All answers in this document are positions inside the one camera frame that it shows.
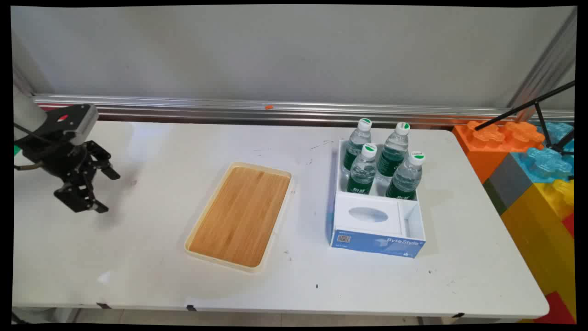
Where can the green building block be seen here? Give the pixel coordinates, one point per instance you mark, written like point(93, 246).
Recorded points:
point(16, 150)

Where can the red giant building block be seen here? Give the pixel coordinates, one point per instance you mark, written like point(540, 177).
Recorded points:
point(558, 310)

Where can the aluminium frame rail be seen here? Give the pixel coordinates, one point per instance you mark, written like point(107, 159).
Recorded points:
point(294, 110)

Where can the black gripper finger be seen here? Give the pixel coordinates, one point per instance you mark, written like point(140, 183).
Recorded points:
point(79, 198)
point(102, 162)

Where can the bamboo tray with cream rim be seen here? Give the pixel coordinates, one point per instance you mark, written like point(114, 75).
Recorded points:
point(240, 216)

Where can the green label water bottle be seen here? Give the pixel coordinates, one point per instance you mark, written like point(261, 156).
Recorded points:
point(393, 151)
point(406, 178)
point(363, 171)
point(358, 143)

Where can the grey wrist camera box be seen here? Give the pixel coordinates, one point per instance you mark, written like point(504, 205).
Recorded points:
point(73, 120)

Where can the orange giant building block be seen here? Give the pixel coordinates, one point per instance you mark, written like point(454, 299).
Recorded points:
point(487, 145)

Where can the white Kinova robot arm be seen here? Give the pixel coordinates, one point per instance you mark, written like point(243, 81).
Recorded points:
point(26, 112)

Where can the blue and white cardboard box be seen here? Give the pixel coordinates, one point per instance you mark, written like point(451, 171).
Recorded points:
point(376, 219)

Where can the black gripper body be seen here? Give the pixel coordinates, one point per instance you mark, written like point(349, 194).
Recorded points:
point(59, 161)

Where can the aluminium frame post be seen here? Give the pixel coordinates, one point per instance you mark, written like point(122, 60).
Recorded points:
point(546, 64)

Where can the translucent blue building block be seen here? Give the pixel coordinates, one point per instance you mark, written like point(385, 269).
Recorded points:
point(558, 131)
point(544, 163)

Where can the black tripod stand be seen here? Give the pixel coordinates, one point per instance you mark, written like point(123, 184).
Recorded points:
point(542, 110)

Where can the yellow giant building block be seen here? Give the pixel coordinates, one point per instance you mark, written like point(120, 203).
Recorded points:
point(537, 234)

